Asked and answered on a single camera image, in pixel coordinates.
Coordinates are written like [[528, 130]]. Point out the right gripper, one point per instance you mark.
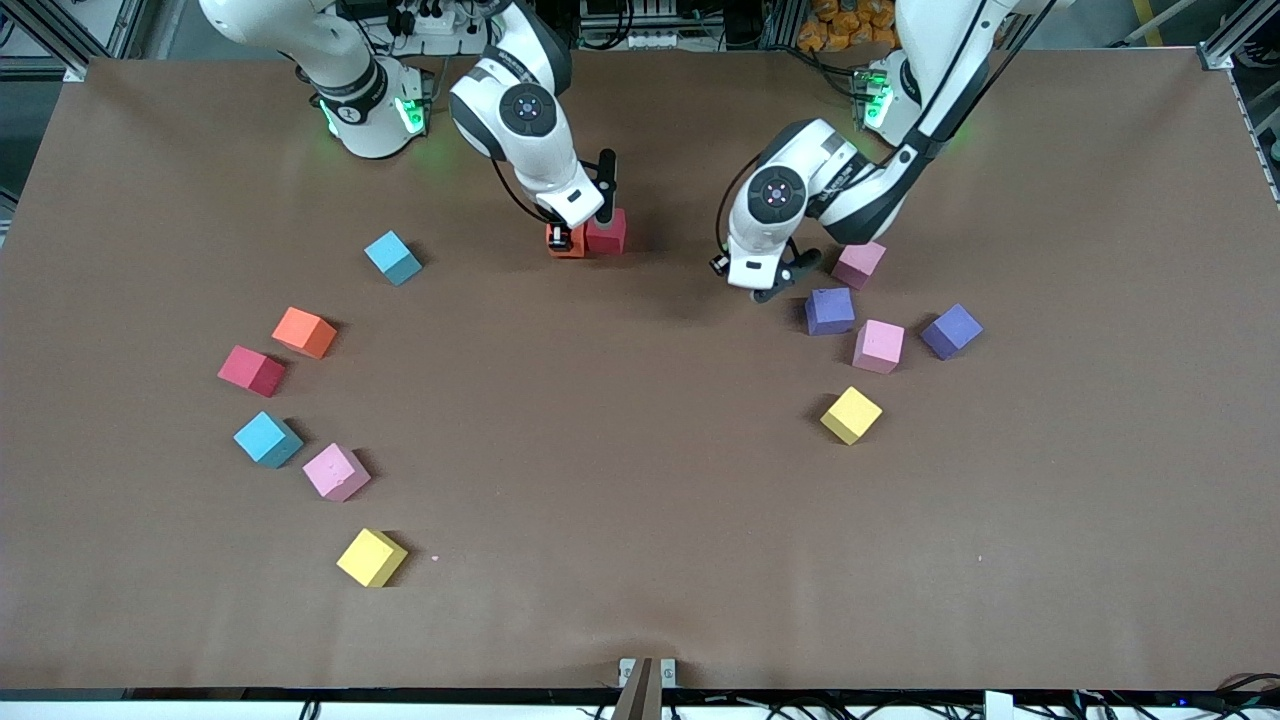
[[606, 190]]

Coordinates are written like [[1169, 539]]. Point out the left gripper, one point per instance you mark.
[[715, 266]]

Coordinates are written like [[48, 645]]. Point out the orange foam cube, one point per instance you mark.
[[303, 332], [577, 250]]

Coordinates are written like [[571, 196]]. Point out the crimson foam cube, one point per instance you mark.
[[250, 370], [607, 238]]

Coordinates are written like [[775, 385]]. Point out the purple foam cube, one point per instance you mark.
[[829, 311], [950, 331]]

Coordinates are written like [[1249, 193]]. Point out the yellow foam cube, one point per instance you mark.
[[370, 557], [851, 415]]

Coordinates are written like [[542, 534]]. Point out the pink foam cube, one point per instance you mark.
[[860, 265], [335, 470], [878, 346]]

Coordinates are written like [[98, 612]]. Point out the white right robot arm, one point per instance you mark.
[[480, 110]]

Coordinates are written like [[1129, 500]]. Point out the blue foam cube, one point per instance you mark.
[[395, 258], [265, 438]]

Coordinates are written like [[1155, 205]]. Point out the white power strip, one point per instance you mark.
[[435, 20]]

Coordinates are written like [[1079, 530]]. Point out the bag of orange items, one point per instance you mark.
[[850, 25]]

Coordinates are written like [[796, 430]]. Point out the small white box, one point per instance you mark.
[[998, 706]]

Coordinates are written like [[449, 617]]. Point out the metal bracket with brown post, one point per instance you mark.
[[647, 690]]

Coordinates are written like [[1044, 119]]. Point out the aluminium frame profile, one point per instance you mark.
[[40, 30], [1240, 33]]

